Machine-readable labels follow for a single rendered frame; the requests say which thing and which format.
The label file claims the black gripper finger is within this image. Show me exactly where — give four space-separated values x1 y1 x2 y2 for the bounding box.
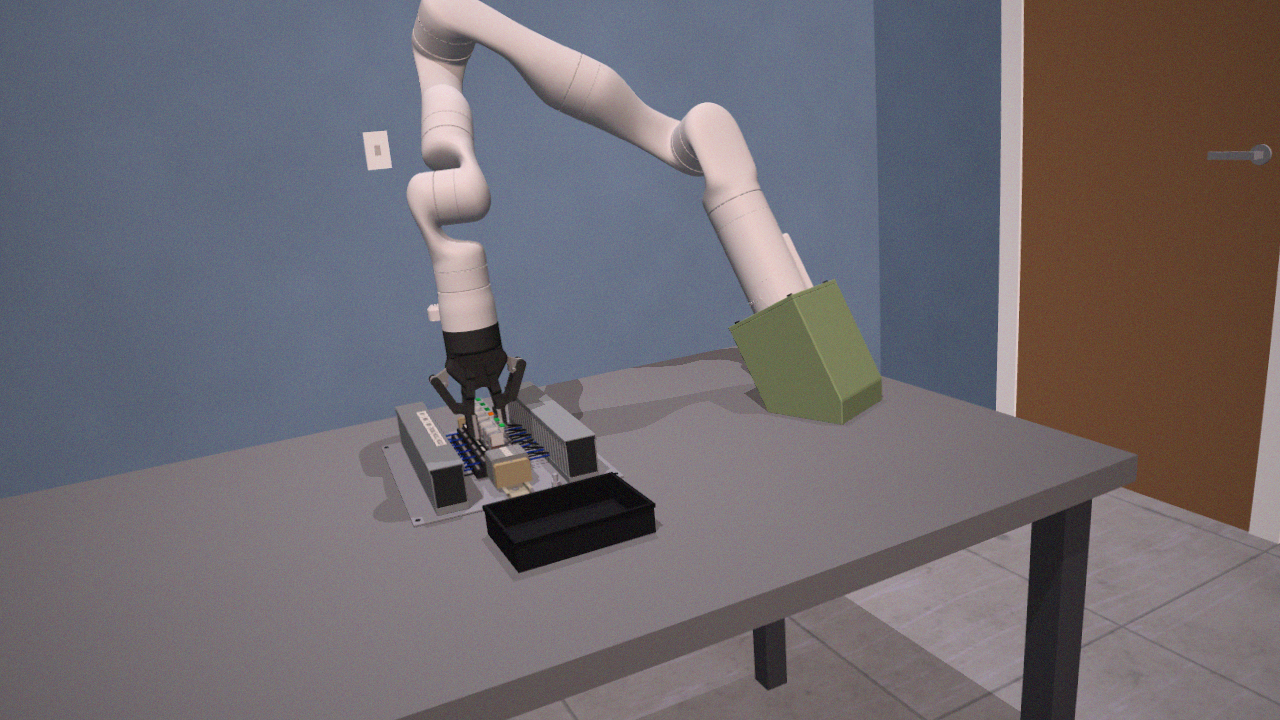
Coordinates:
429 366 481 441
484 356 526 427

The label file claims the grey relay panel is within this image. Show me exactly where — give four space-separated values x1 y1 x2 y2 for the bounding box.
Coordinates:
381 380 625 527

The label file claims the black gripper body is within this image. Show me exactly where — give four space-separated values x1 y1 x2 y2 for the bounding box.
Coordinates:
442 322 508 389

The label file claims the black rectangular tray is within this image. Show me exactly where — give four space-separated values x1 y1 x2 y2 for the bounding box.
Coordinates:
483 471 652 573

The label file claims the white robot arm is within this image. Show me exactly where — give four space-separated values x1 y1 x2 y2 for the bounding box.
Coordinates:
407 0 813 332

